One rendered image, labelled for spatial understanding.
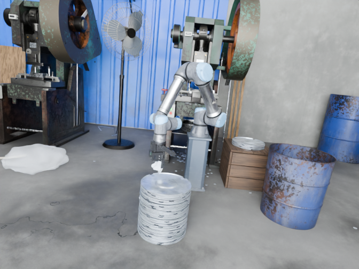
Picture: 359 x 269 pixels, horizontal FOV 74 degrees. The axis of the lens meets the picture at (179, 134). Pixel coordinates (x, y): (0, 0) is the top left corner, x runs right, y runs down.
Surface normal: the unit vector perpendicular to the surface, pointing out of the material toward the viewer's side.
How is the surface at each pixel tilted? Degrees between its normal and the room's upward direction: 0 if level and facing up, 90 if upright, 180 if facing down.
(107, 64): 90
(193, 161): 90
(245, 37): 94
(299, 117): 90
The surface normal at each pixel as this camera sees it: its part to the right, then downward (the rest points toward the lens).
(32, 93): -0.07, 0.22
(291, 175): -0.55, 0.18
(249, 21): -0.01, 0.00
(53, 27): -0.09, 0.49
